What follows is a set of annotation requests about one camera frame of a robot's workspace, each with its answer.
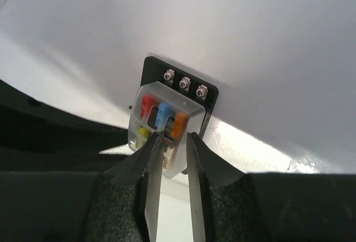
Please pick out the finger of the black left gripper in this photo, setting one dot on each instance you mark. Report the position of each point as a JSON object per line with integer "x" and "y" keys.
{"x": 39, "y": 137}

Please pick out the clear fuse box cover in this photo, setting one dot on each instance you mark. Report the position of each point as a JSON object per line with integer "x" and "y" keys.
{"x": 179, "y": 103}

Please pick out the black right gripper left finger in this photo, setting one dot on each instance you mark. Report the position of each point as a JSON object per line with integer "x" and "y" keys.
{"x": 81, "y": 196}

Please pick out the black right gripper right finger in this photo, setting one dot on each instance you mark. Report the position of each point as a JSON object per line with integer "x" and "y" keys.
{"x": 230, "y": 205}

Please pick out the blue blade fuse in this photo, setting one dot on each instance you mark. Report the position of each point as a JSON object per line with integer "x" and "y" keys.
{"x": 164, "y": 112}

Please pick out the black fuse box base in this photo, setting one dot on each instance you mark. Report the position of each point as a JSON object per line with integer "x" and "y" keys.
{"x": 200, "y": 91}

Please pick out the red blade fuse front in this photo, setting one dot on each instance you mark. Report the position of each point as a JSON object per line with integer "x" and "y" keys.
{"x": 148, "y": 101}

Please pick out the orange blade fuse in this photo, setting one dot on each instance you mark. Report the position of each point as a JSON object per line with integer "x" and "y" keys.
{"x": 179, "y": 125}
{"x": 168, "y": 154}

